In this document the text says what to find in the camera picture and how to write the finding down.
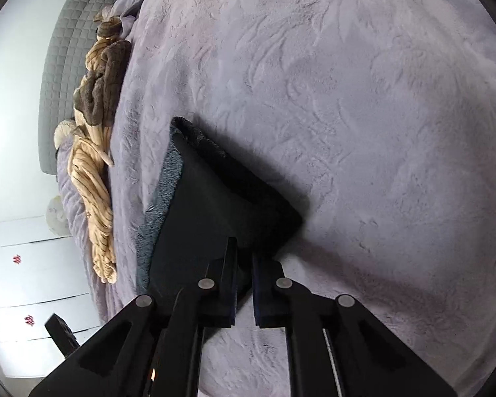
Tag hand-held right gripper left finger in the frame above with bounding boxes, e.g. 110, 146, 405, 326
29, 238, 238, 397

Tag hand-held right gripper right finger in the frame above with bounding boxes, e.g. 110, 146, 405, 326
252, 252, 457, 397

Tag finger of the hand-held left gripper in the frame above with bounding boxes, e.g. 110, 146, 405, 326
45, 313, 82, 359

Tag black pants with grey stripe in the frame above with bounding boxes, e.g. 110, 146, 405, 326
136, 116, 304, 327

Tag white wardrobe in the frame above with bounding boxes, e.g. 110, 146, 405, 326
0, 215, 108, 377

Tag white floral pillow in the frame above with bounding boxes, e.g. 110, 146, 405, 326
45, 196, 73, 236

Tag beige striped garment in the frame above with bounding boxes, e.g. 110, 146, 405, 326
54, 39, 120, 285

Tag purple textured blanket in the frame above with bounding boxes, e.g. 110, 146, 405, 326
56, 0, 496, 397

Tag brown fuzzy garment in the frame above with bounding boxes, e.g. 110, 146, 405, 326
73, 16, 132, 127

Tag grey quilted headboard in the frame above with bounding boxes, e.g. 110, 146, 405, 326
38, 0, 125, 176

